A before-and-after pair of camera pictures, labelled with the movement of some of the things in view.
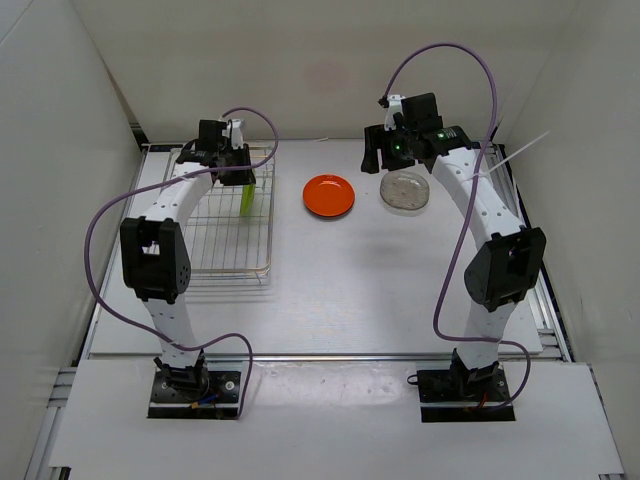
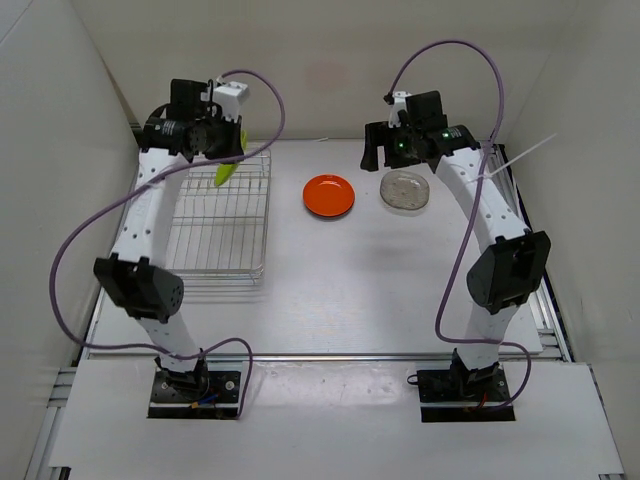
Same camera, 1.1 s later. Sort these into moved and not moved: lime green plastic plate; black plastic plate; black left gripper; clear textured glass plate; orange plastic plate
Moved: lime green plastic plate; black left gripper
Not moved: black plastic plate; clear textured glass plate; orange plastic plate
